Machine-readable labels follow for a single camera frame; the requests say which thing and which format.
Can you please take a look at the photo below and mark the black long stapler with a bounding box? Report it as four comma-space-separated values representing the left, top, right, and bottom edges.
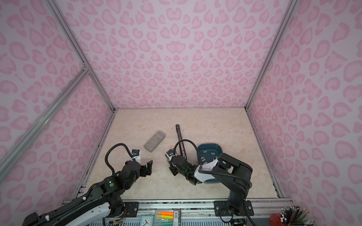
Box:
175, 124, 187, 160

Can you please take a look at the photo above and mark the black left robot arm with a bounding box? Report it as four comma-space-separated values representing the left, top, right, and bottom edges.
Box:
23, 143, 153, 226

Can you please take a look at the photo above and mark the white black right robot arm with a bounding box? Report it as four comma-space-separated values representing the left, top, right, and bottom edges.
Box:
165, 139, 254, 217

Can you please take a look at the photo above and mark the grey stone block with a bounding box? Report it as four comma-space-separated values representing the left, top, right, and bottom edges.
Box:
144, 131, 166, 153

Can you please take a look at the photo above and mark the teal plastic tray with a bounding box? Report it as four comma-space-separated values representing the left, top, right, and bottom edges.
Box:
194, 143, 223, 184

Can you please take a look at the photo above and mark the highlighter pen set box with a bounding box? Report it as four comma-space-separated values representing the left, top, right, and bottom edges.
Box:
154, 210, 182, 226

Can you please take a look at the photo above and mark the teal alarm clock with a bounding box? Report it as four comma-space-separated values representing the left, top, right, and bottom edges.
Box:
140, 215, 154, 226

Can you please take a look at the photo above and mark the pencil holder with pencils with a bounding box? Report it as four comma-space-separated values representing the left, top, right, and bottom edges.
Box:
269, 205, 317, 226

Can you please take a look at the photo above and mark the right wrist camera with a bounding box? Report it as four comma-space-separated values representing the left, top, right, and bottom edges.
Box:
165, 149, 175, 163

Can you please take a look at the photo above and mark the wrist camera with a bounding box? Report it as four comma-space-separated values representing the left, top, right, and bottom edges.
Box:
131, 149, 140, 163
165, 149, 175, 163

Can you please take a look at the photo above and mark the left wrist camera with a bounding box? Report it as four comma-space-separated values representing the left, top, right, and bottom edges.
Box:
131, 149, 140, 163

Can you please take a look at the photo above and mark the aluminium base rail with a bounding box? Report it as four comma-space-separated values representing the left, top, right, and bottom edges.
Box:
62, 199, 293, 226

